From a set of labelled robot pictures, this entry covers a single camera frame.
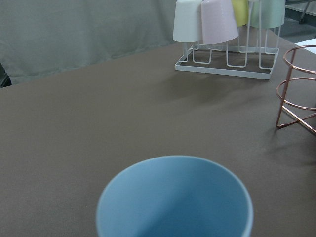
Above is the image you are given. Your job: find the blue cup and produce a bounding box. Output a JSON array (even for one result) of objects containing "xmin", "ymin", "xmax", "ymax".
[{"xmin": 96, "ymin": 156, "xmax": 254, "ymax": 237}]

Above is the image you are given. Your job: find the copper wire bottle rack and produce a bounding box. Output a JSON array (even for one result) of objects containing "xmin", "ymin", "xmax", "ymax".
[{"xmin": 276, "ymin": 45, "xmax": 316, "ymax": 134}]

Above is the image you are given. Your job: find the mint green cup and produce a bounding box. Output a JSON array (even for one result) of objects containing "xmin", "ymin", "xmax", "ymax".
[{"xmin": 250, "ymin": 0, "xmax": 285, "ymax": 29}]

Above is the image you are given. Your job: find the white wire cup rack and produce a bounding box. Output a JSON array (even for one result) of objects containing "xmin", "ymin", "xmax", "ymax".
[{"xmin": 175, "ymin": 0, "xmax": 282, "ymax": 79}]

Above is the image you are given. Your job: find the yellow cup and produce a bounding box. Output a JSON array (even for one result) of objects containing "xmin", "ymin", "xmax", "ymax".
[{"xmin": 231, "ymin": 0, "xmax": 249, "ymax": 27}]

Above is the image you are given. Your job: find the pink cup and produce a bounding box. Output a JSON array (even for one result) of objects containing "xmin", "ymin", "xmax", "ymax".
[{"xmin": 201, "ymin": 0, "xmax": 238, "ymax": 44}]

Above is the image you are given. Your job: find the white cup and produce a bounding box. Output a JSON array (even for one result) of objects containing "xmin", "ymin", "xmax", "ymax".
[{"xmin": 173, "ymin": 0, "xmax": 202, "ymax": 42}]

